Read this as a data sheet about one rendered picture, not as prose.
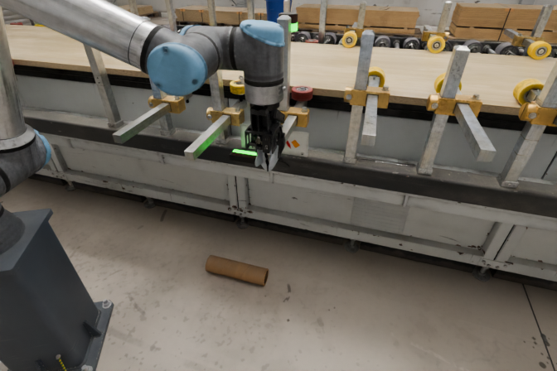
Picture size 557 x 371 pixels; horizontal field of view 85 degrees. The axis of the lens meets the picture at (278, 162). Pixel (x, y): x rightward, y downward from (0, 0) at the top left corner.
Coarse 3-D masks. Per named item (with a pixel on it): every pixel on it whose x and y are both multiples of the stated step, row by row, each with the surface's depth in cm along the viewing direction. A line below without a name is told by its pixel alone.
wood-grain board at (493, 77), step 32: (32, 32) 210; (32, 64) 150; (64, 64) 145; (320, 64) 144; (352, 64) 144; (384, 64) 144; (416, 64) 144; (480, 64) 144; (512, 64) 144; (544, 64) 144; (416, 96) 109; (480, 96) 109; (512, 96) 109
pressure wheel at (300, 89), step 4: (292, 88) 115; (296, 88) 115; (300, 88) 114; (304, 88) 115; (308, 88) 114; (292, 92) 113; (296, 92) 111; (300, 92) 111; (304, 92) 111; (308, 92) 111; (292, 96) 114; (296, 96) 112; (300, 96) 111; (304, 96) 111; (308, 96) 112; (300, 100) 112; (304, 100) 112
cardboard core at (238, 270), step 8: (216, 256) 153; (208, 264) 149; (216, 264) 148; (224, 264) 148; (232, 264) 147; (240, 264) 147; (248, 264) 148; (216, 272) 149; (224, 272) 147; (232, 272) 146; (240, 272) 145; (248, 272) 144; (256, 272) 144; (264, 272) 143; (248, 280) 144; (256, 280) 143; (264, 280) 148
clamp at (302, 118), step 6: (288, 108) 107; (294, 108) 107; (300, 108) 107; (288, 114) 105; (294, 114) 104; (300, 114) 104; (306, 114) 103; (300, 120) 105; (306, 120) 104; (300, 126) 106; (306, 126) 106
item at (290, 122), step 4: (296, 104) 113; (300, 104) 113; (304, 104) 114; (288, 116) 104; (292, 116) 104; (296, 116) 104; (288, 120) 102; (292, 120) 102; (296, 120) 105; (284, 124) 99; (288, 124) 99; (292, 124) 99; (284, 128) 96; (288, 128) 96; (292, 128) 100; (288, 132) 96; (284, 136) 92; (288, 136) 97; (268, 156) 84; (268, 160) 84
